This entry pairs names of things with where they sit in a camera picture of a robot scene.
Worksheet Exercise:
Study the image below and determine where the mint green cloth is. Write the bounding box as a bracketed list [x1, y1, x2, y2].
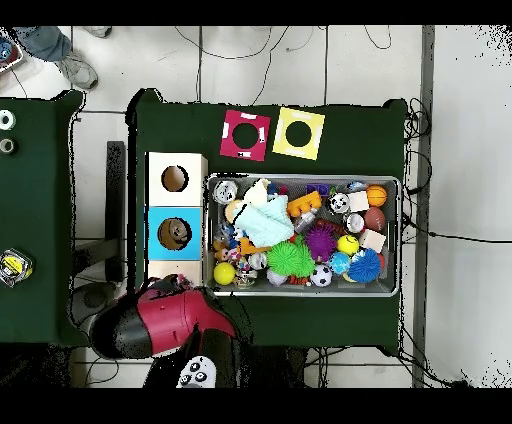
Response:
[232, 194, 295, 248]

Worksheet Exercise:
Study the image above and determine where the wooden box with three holes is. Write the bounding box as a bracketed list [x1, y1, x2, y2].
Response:
[144, 151, 209, 289]

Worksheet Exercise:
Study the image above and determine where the yellow card with round hole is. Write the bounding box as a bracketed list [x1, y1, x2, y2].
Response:
[272, 106, 326, 162]

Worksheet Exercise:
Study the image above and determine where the red card with round hole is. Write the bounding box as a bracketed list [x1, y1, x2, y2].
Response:
[218, 108, 272, 162]

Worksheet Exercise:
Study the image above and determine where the orange toy building brick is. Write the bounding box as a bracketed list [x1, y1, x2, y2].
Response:
[286, 190, 323, 219]

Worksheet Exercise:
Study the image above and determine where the green fuzzy ball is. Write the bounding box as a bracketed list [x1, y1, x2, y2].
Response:
[265, 239, 317, 277]

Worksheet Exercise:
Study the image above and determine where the plain yellow ball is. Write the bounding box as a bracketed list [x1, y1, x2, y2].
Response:
[212, 261, 237, 286]

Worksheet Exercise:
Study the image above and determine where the purple spiky ball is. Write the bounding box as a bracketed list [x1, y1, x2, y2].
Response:
[305, 222, 337, 263]

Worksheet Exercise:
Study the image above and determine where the yellow smiley face ball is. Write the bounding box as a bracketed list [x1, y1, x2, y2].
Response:
[336, 234, 360, 256]

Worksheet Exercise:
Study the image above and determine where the brown ball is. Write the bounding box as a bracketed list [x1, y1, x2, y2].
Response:
[363, 206, 387, 232]

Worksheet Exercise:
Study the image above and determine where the plain wooden block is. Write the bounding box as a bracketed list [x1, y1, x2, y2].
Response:
[358, 228, 387, 254]

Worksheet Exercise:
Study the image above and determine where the orange basketball toy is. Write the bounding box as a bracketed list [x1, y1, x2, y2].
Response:
[365, 184, 389, 208]

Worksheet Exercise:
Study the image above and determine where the yellow tape measure in package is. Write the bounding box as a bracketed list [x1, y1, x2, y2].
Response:
[0, 247, 35, 288]

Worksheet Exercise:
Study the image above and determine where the clear container with blue toy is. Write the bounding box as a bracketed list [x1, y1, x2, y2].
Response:
[0, 33, 25, 75]

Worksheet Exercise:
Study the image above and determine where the silver wire mesh bin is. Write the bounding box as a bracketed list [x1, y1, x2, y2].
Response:
[203, 172, 402, 298]

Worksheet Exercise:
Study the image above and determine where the black cable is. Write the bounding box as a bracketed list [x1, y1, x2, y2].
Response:
[173, 25, 291, 61]
[401, 213, 512, 244]

